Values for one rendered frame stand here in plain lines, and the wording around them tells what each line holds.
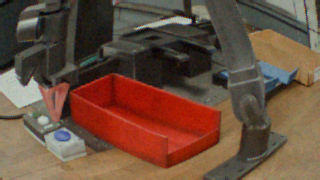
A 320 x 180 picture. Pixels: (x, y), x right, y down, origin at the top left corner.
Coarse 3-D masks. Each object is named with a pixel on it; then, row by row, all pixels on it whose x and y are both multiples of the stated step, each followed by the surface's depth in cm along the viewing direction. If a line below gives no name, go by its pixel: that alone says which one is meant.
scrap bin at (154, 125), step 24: (72, 96) 116; (96, 96) 122; (120, 96) 124; (144, 96) 119; (168, 96) 115; (96, 120) 112; (120, 120) 107; (144, 120) 119; (168, 120) 117; (192, 120) 113; (216, 120) 109; (120, 144) 109; (144, 144) 104; (168, 144) 110; (192, 144) 105; (216, 144) 110
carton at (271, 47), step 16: (256, 32) 147; (272, 32) 151; (256, 48) 144; (272, 48) 139; (288, 48) 148; (304, 48) 141; (272, 64) 141; (288, 64) 136; (304, 64) 130; (304, 80) 132
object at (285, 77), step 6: (264, 66) 137; (270, 66) 138; (264, 72) 134; (270, 72) 134; (276, 72) 134; (282, 72) 134; (288, 72) 134; (294, 72) 129; (282, 78) 130; (288, 78) 127
